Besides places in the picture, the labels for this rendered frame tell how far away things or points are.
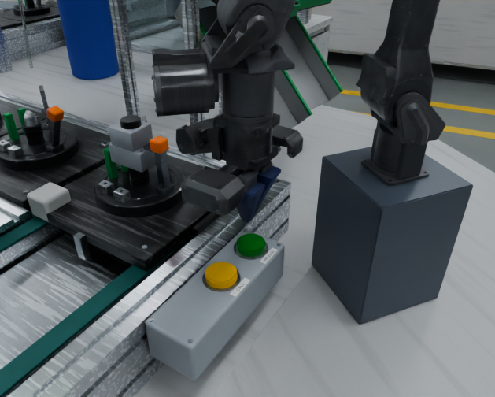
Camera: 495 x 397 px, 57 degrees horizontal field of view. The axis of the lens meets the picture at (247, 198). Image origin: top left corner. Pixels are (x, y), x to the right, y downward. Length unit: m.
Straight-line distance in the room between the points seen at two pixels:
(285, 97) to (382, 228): 0.42
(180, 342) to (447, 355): 0.35
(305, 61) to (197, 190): 0.62
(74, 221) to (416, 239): 0.47
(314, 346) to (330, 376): 0.05
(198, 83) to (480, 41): 4.08
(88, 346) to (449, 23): 4.16
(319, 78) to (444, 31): 3.46
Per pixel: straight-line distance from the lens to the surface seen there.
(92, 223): 0.69
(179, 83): 0.47
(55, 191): 0.75
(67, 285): 0.68
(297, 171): 1.01
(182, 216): 0.68
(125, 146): 0.68
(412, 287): 0.69
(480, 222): 0.95
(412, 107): 0.54
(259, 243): 0.62
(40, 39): 2.02
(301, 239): 0.81
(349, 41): 4.56
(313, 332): 0.66
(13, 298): 0.69
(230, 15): 0.46
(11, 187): 0.83
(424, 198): 0.59
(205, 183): 0.48
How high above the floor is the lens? 1.36
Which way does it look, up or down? 33 degrees down
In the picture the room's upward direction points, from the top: straight up
